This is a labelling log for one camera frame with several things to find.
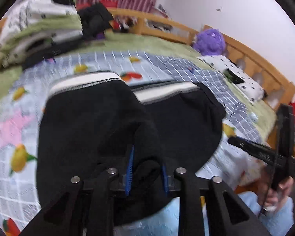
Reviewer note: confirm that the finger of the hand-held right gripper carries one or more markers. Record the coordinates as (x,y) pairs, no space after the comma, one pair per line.
(255,151)

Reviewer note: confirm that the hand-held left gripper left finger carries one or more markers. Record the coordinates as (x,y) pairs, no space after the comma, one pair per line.
(129,169)

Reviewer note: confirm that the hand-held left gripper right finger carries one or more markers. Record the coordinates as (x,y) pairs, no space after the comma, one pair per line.
(165,178)

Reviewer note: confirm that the black pants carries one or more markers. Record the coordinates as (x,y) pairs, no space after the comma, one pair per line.
(93,127)

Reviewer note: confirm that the person's right hand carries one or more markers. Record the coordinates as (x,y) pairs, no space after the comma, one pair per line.
(281,193)

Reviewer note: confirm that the small white round toy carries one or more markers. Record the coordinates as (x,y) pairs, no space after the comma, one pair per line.
(253,116)

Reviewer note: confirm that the person's blue jeans leg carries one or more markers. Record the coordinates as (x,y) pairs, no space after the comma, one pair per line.
(236,216)

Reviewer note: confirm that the white flowered pillow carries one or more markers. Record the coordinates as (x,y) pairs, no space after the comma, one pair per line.
(236,78)

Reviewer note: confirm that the purple plush toy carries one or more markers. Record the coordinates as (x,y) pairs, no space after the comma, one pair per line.
(210,41)

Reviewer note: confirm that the fruit print plastic tablecloth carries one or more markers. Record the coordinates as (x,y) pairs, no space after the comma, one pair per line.
(14,127)

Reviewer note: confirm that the green bed sheet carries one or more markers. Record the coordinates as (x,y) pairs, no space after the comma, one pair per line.
(150,44)

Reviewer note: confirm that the purple cloth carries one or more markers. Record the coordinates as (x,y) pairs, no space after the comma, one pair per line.
(100,36)

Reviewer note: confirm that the black clothing pile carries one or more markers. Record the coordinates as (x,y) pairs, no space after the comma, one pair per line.
(93,19)

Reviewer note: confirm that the pile of cardboard and papers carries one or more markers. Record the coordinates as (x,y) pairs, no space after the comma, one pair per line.
(159,14)

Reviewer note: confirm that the folded white flowered quilt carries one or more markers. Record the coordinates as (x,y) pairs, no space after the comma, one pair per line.
(39,17)

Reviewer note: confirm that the wooden bed frame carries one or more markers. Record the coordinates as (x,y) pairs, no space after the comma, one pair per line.
(255,61)

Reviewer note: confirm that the white wall socket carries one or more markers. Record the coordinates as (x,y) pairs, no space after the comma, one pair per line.
(219,9)

